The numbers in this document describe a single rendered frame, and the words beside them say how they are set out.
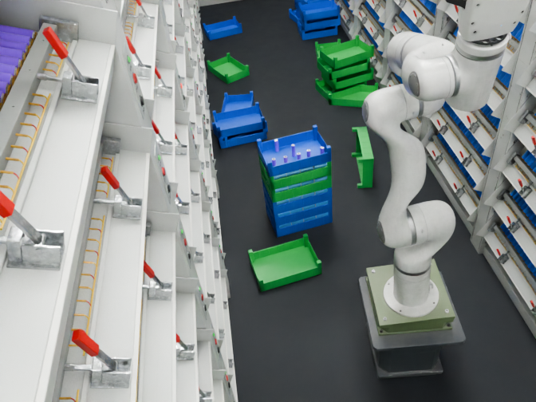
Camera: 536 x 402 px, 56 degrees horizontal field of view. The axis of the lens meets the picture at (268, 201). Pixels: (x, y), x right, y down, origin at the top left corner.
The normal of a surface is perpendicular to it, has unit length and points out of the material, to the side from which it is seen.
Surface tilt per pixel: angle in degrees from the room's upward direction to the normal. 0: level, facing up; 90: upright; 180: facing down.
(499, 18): 103
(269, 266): 0
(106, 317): 20
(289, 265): 0
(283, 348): 0
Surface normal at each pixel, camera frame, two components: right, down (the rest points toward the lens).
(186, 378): 0.25, -0.75
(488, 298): -0.10, -0.73
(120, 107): 0.14, 0.66
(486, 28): 0.14, 0.84
